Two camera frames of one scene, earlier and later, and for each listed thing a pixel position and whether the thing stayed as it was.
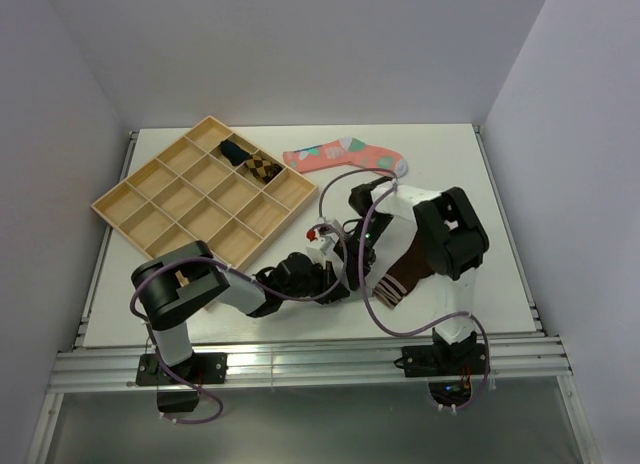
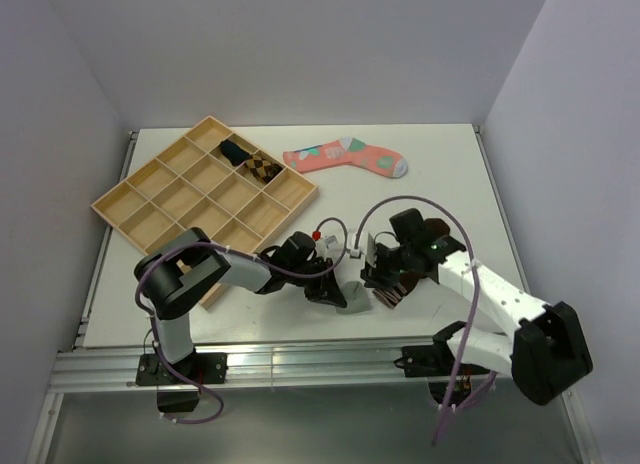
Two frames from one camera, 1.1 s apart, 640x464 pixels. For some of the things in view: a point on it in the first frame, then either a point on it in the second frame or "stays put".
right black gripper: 351,255 → 377,276
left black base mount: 198,368 stays put
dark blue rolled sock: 234,154 stays put
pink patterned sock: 349,150 stays put
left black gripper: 325,275 → 325,291
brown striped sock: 411,268 stays put
